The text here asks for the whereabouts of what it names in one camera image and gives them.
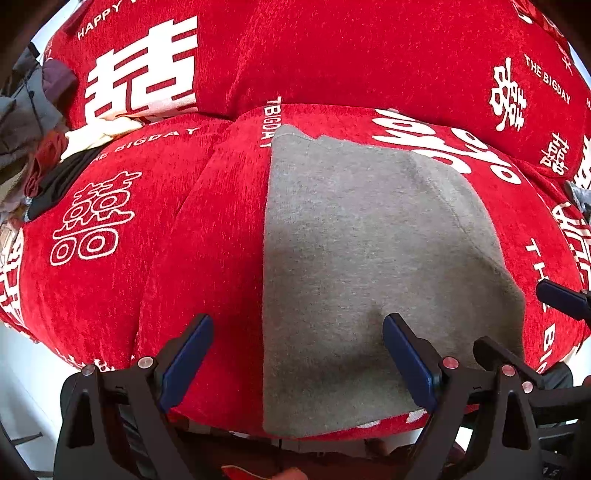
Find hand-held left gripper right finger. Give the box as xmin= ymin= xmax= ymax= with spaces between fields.
xmin=382 ymin=313 xmax=546 ymax=480

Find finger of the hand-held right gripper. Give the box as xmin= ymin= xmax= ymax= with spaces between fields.
xmin=472 ymin=336 xmax=546 ymax=391
xmin=536 ymin=278 xmax=591 ymax=324

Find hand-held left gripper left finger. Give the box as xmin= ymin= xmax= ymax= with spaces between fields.
xmin=53 ymin=314 xmax=215 ymax=480

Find grey knit shirt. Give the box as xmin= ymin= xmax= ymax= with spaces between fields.
xmin=262 ymin=124 xmax=527 ymax=439

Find pile of grey-blue clothes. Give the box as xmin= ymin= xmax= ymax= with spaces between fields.
xmin=0 ymin=44 xmax=79 ymax=171

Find grey denim cloth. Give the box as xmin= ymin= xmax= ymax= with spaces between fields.
xmin=564 ymin=180 xmax=591 ymax=208

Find black cloth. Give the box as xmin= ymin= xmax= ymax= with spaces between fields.
xmin=25 ymin=145 xmax=105 ymax=222

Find cream cloth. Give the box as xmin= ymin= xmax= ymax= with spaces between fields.
xmin=60 ymin=115 xmax=144 ymax=160

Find dark red cloth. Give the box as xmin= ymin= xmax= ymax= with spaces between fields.
xmin=23 ymin=131 xmax=70 ymax=199

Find red printed sofa backrest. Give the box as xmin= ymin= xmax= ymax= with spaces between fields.
xmin=44 ymin=0 xmax=591 ymax=185

